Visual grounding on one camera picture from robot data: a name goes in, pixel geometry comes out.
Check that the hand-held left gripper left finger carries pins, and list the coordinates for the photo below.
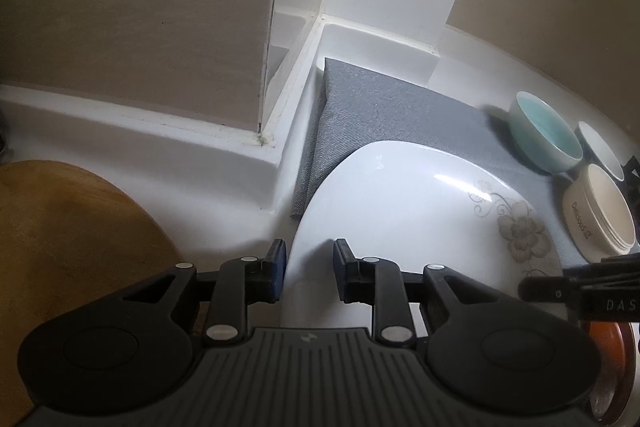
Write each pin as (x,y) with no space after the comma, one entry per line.
(276,269)

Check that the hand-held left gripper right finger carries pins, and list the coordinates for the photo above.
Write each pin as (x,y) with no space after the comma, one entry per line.
(343,272)

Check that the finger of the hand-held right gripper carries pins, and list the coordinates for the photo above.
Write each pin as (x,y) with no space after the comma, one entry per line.
(545,289)
(605,268)

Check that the white floral plate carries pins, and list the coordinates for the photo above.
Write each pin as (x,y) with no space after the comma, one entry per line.
(400,207)

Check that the small white bowl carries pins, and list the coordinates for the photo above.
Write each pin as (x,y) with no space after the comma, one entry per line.
(600,149)

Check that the light blue bowl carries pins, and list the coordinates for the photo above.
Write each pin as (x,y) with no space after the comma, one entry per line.
(545,134)

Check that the steel gas burner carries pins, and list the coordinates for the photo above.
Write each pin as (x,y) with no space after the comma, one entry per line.
(607,367)

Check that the black gas stove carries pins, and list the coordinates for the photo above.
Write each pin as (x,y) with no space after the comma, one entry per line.
(634,184)

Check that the grey fabric mat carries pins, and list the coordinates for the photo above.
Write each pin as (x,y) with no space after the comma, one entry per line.
(400,117)

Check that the round wooden cutting board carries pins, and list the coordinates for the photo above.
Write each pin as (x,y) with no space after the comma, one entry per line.
(60,232)

